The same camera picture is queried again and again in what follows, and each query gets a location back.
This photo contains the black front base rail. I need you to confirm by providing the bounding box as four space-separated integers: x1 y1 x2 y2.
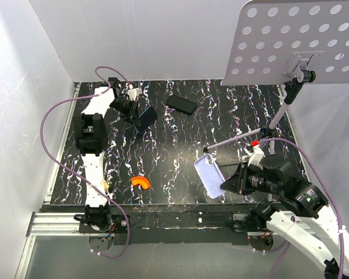
31 204 273 245

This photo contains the black phone on table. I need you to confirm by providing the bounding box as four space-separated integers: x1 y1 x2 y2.
166 95 197 115

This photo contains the cream wooden pestle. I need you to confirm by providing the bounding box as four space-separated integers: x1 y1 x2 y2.
103 180 109 193

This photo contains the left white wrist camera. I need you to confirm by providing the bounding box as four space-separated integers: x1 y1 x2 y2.
127 84 143 102

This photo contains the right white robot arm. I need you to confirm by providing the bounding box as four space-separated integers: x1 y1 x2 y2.
220 155 349 278

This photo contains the lavender phone case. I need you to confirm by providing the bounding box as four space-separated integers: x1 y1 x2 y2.
194 153 226 199

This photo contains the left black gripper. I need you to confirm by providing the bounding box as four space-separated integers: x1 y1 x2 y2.
110 97 141 127

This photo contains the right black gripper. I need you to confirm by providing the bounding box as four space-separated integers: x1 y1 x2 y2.
219 162 281 195

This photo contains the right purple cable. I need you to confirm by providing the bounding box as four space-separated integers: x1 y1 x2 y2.
257 138 347 279

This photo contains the perforated music stand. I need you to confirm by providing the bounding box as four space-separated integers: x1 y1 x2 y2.
202 0 349 202

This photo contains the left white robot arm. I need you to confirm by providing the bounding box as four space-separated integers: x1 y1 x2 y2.
73 78 158 233

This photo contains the orange curved pipe piece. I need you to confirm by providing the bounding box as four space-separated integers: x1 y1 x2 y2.
130 176 151 190

